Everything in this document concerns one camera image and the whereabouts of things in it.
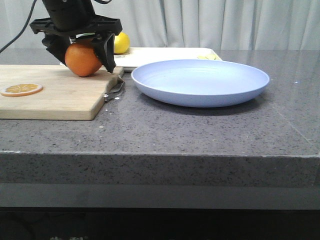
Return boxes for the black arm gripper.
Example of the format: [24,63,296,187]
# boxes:
[30,0,123,73]

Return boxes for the orange fruit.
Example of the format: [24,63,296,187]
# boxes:
[64,42,102,77]

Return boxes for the light blue plastic plate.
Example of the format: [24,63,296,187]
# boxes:
[131,59,270,108]

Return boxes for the cream plastic tray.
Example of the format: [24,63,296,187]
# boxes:
[114,47,221,72]

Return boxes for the yellow lemon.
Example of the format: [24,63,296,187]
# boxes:
[114,32,130,55]

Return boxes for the wooden cutting board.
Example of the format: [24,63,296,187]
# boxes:
[0,64,124,121]

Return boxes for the orange slice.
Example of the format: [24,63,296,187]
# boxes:
[0,83,43,97]

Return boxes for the yellow plastic knife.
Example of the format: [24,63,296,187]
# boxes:
[197,54,218,60]

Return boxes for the grey cutting board strap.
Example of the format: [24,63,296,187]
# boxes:
[103,75,126,103]

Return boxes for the black cable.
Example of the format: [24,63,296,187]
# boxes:
[0,0,38,54]

